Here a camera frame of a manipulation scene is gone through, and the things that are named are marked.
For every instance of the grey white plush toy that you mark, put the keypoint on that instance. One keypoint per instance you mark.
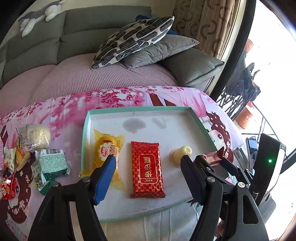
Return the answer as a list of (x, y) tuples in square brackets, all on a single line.
[(47, 13)]

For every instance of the light green snack packet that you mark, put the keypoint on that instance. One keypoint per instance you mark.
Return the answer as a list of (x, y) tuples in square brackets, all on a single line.
[(52, 163)]

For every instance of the orange cake packet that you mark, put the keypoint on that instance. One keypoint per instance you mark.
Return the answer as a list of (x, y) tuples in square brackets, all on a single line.
[(22, 157)]

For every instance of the yellow soft bread packet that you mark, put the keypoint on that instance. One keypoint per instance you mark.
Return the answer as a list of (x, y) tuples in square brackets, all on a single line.
[(104, 145)]

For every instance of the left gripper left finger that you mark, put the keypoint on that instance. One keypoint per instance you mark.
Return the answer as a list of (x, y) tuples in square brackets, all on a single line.
[(53, 220)]

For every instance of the cartoon pink tablecloth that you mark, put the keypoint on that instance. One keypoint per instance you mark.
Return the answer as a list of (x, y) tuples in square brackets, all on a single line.
[(65, 117)]

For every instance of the red gold snack bag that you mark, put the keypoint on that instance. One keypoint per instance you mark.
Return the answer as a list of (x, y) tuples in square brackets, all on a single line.
[(8, 185)]

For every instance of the red snack packet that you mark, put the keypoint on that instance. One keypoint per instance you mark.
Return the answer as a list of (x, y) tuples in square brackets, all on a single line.
[(147, 179)]

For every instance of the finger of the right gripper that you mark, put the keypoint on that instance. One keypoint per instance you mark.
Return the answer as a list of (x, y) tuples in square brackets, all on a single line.
[(236, 171), (200, 163)]

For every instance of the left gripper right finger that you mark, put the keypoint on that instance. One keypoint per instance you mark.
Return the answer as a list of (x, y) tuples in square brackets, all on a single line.
[(232, 204)]

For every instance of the patterned beige curtain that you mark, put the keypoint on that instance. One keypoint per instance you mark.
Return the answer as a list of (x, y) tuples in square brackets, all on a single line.
[(208, 21)]

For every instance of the teal rimmed white tray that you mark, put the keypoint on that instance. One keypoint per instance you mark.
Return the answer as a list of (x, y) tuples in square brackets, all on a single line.
[(170, 126)]

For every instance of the white orange snack packet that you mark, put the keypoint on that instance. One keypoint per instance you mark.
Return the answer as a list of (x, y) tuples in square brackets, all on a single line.
[(9, 158)]

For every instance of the grey pillow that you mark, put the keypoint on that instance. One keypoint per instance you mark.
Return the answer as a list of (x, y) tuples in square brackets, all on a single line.
[(166, 47)]

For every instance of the dark green biscuit packet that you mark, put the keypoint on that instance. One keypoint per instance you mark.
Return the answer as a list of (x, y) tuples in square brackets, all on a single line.
[(42, 187)]

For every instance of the pale yellow jelly cup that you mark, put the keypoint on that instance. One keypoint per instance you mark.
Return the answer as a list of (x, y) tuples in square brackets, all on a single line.
[(177, 154)]

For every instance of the grey sectional sofa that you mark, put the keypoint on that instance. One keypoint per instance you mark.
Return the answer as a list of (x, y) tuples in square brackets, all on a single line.
[(81, 31)]

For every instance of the red small box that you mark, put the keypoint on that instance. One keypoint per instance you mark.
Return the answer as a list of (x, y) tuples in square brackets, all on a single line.
[(213, 158)]

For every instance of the black white patterned pillow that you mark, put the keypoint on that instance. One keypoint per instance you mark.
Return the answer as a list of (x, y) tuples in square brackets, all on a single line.
[(130, 39)]

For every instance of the pink sofa seat cover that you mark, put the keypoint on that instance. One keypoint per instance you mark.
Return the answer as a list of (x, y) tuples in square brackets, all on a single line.
[(74, 75)]

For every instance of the clear packet pale pastry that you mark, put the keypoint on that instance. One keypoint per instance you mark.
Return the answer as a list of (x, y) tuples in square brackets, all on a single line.
[(34, 137)]

